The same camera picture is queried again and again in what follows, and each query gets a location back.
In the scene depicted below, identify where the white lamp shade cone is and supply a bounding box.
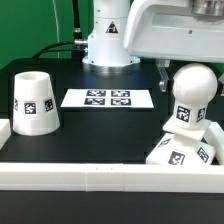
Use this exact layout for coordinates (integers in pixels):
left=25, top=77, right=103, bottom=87
left=13, top=71, right=60, bottom=136

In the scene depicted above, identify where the thin white cable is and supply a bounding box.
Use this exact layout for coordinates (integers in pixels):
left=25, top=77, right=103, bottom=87
left=52, top=0, right=62, bottom=59

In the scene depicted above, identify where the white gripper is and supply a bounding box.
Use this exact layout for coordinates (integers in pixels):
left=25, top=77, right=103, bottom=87
left=124, top=0, right=224, bottom=92

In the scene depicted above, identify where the white lamp bulb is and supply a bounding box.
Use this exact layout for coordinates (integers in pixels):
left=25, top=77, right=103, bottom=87
left=172, top=63, right=218, bottom=130

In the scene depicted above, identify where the white right wall block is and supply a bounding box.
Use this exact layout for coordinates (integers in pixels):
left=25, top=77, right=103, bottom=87
left=204, top=122, right=224, bottom=166

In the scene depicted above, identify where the white front wall rail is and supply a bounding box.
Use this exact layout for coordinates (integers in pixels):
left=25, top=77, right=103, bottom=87
left=0, top=163, right=224, bottom=193

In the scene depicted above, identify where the white lamp base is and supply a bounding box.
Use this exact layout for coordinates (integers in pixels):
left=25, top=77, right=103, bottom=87
left=146, top=118, right=216, bottom=166

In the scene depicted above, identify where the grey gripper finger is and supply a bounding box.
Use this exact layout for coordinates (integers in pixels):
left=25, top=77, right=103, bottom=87
left=218, top=73, right=224, bottom=92

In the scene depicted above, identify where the white marker sheet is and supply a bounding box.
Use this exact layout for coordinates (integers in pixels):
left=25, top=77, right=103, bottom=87
left=61, top=89, right=154, bottom=109

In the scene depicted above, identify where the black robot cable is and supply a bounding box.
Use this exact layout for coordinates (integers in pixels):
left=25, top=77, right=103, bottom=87
left=31, top=0, right=89, bottom=60

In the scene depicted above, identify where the white left wall block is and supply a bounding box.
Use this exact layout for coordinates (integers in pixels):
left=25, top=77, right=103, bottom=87
left=0, top=119, right=11, bottom=150

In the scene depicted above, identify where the white wall block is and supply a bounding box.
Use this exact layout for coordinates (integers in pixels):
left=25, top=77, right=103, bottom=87
left=0, top=119, right=11, bottom=150
left=204, top=122, right=224, bottom=166

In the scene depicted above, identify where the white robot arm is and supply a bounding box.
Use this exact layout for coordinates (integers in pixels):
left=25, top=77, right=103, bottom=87
left=83, top=0, right=224, bottom=91

